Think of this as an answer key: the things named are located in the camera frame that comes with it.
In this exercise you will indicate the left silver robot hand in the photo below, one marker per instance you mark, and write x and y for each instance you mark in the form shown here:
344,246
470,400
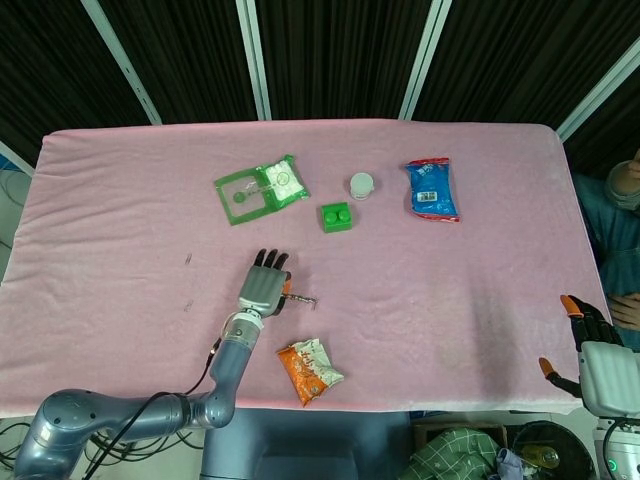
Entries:
260,287

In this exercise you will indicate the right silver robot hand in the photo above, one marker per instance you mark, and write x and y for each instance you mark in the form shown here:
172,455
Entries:
610,375

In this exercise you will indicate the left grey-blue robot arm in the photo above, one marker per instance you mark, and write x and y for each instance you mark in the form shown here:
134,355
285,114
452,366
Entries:
225,380

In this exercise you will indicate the black round bin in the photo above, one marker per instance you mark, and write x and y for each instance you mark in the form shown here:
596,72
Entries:
575,450

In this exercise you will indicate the orange snack packet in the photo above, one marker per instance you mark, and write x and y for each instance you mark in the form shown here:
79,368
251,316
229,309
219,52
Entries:
307,372

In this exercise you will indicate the green toy building brick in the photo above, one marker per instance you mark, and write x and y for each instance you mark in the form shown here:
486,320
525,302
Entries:
336,220

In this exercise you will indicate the yellow bottle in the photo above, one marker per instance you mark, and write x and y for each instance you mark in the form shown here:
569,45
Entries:
540,456

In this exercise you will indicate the green cotton pad bag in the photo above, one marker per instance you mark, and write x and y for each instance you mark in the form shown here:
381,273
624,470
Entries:
282,182

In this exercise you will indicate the crumpled blue grey cloth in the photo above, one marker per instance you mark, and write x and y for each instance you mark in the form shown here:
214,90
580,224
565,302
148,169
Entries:
510,465

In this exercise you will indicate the small white plastic jar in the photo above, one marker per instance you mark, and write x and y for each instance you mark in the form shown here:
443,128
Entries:
361,184

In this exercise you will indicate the pink table cloth mat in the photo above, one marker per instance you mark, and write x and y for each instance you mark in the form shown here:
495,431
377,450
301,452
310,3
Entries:
400,325

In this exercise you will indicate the green checkered cloth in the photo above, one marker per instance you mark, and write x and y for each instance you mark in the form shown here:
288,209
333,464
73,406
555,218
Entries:
450,455

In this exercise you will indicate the blue snack packet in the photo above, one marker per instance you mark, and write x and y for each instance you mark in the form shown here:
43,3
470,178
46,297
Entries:
432,192

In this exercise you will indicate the black curtain panel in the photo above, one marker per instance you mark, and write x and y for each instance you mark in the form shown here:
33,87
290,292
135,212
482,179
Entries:
600,145
190,60
340,60
50,75
525,50

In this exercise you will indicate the white partition frame post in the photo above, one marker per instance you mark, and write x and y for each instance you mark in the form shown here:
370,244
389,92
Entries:
595,85
422,60
15,157
125,65
255,60

